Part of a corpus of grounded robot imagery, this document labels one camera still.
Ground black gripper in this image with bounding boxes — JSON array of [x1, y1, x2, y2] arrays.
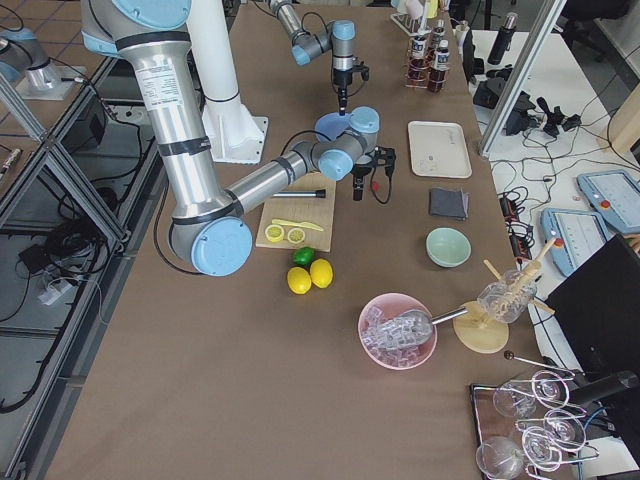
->
[[331, 55, 369, 115], [351, 146, 396, 201]]

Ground blue plastic plate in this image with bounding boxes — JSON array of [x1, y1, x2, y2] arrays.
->
[[314, 112, 351, 142]]

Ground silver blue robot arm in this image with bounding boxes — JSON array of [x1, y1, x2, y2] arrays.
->
[[268, 1, 369, 109], [81, 1, 379, 276]]

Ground steel muddler black tip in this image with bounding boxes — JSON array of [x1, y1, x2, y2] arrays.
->
[[272, 189, 327, 199]]

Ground wooden cutting board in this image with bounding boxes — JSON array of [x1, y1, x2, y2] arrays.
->
[[255, 173, 336, 252]]

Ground dark tea bottle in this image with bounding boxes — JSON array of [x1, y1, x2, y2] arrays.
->
[[427, 40, 450, 93], [406, 29, 430, 88], [431, 19, 445, 50]]

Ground lemon half near knife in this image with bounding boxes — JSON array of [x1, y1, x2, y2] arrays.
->
[[286, 227, 306, 245]]

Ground cream rabbit tray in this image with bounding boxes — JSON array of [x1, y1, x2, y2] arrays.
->
[[408, 120, 472, 179]]

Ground yellow plastic knife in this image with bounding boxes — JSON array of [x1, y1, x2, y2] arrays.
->
[[271, 218, 324, 232]]

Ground green lime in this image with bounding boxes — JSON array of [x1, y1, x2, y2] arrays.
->
[[293, 246, 316, 267]]

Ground grey folded cloth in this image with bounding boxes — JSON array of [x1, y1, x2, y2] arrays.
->
[[429, 187, 469, 221]]

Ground whole yellow lemon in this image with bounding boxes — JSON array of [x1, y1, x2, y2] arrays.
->
[[286, 266, 312, 295], [309, 258, 334, 288]]

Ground lemon half board edge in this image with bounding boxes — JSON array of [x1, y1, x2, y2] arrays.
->
[[264, 223, 285, 243]]

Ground wooden cup rack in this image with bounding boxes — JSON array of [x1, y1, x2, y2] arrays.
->
[[390, 0, 440, 37]]

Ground green bowl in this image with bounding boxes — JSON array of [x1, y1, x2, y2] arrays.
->
[[426, 227, 471, 268]]

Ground pink bowl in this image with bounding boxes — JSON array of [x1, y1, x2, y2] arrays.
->
[[357, 293, 439, 371]]

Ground metal ice scoop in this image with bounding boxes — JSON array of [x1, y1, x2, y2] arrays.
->
[[394, 307, 468, 347]]

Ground clear ice cubes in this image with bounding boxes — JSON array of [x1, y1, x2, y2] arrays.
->
[[360, 305, 434, 365]]

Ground black water bottle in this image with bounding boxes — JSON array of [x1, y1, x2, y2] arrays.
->
[[487, 12, 519, 65]]

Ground wine glass on stand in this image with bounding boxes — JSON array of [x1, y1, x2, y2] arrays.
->
[[477, 270, 537, 324]]

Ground wooden stand round base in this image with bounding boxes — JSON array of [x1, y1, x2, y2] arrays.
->
[[453, 239, 555, 354]]

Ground blue teach pendant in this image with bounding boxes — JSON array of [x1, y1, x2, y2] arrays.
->
[[540, 208, 611, 277], [576, 169, 640, 234]]

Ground clear wine glass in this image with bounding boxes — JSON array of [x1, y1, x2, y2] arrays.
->
[[531, 370, 569, 409], [543, 409, 586, 452], [493, 380, 537, 419], [475, 436, 525, 479]]

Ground black monitor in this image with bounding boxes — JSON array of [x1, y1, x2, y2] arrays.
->
[[547, 235, 639, 375]]

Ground metal glass rack tray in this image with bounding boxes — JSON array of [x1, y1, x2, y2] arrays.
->
[[470, 384, 599, 479]]

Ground copper wire bottle rack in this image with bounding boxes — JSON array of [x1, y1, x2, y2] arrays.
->
[[404, 30, 450, 93]]

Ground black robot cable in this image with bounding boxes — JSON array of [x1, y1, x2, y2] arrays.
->
[[298, 10, 336, 46]]

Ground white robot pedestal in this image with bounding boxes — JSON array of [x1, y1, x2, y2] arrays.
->
[[187, 0, 268, 165]]

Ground aluminium frame post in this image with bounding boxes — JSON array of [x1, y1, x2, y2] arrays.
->
[[478, 0, 566, 158]]

